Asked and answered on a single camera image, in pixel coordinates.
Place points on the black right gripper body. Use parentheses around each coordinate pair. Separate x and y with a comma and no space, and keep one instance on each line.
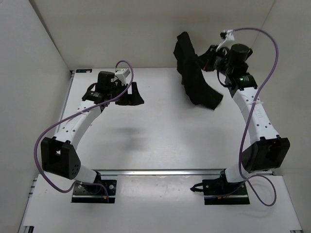
(215,61)

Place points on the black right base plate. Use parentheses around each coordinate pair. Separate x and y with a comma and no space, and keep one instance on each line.
(220,192)

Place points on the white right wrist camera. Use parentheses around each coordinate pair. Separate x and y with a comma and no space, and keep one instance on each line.
(227,37)

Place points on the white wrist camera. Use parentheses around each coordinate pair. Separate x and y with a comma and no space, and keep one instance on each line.
(121,75)
(227,37)

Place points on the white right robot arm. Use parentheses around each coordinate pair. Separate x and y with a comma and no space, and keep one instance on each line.
(267,148)

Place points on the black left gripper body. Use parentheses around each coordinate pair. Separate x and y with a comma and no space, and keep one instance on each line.
(117,89)

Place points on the aluminium table edge rail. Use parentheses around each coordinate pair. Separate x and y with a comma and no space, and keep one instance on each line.
(160,172)

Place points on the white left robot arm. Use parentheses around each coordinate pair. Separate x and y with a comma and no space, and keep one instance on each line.
(58,153)

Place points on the left blue table label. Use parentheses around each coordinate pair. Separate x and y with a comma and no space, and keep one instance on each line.
(83,70)

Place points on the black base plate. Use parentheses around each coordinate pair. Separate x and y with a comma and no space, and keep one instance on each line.
(220,192)
(94,193)

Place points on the black pleated skirt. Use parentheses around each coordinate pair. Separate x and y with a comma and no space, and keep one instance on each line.
(193,81)

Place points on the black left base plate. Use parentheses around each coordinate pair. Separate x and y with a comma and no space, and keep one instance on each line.
(94,193)

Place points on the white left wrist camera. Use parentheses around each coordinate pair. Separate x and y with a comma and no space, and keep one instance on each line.
(121,75)

